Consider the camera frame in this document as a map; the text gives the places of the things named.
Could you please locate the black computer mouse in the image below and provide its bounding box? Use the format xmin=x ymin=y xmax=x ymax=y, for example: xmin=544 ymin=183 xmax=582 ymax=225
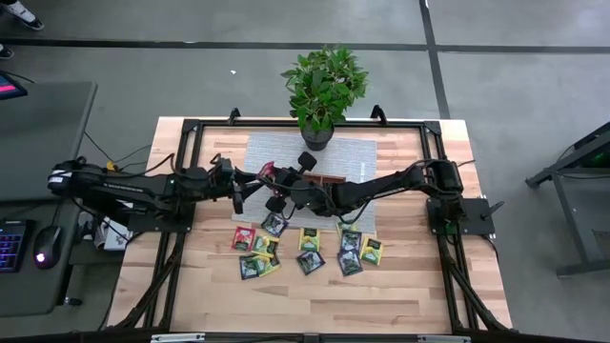
xmin=31 ymin=224 xmax=63 ymax=271

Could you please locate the screen with pink display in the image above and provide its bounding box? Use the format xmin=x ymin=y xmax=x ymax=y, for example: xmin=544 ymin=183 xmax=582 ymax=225
xmin=0 ymin=70 xmax=29 ymax=101

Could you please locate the white printed box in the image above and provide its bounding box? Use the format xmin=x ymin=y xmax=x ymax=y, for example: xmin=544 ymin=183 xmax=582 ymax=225
xmin=92 ymin=213 xmax=135 ymax=252

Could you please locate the black metal stand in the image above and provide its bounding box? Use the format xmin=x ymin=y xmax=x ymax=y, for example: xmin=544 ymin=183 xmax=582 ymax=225
xmin=525 ymin=121 xmax=610 ymax=278

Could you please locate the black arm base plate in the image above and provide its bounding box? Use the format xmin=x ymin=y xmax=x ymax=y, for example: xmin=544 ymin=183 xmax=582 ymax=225
xmin=127 ymin=197 xmax=195 ymax=234
xmin=426 ymin=197 xmax=505 ymax=237

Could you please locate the green potted plant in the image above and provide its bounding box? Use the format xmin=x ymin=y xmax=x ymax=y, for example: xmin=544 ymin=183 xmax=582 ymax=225
xmin=280 ymin=45 xmax=371 ymax=152

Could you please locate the red strawberry tea packet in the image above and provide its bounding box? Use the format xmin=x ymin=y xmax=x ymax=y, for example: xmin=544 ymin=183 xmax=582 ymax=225
xmin=231 ymin=226 xmax=257 ymax=252
xmin=256 ymin=160 xmax=277 ymax=181

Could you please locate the grey desk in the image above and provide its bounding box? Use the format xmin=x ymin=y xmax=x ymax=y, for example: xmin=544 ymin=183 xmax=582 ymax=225
xmin=0 ymin=80 xmax=99 ymax=318

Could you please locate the grey woven placemat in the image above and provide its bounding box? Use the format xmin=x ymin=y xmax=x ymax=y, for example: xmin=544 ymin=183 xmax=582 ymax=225
xmin=232 ymin=131 xmax=378 ymax=234

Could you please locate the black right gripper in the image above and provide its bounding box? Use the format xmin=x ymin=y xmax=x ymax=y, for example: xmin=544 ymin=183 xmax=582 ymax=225
xmin=265 ymin=154 xmax=316 ymax=214

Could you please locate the backlit black keyboard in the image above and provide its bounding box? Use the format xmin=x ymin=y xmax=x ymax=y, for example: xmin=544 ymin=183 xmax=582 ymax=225
xmin=0 ymin=218 xmax=35 ymax=274

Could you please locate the silver metal bracket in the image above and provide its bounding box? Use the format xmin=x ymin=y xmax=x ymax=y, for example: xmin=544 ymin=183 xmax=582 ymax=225
xmin=417 ymin=334 xmax=472 ymax=343
xmin=151 ymin=333 xmax=206 ymax=343

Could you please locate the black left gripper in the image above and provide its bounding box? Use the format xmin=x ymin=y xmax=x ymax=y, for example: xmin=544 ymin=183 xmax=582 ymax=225
xmin=209 ymin=154 xmax=266 ymax=215

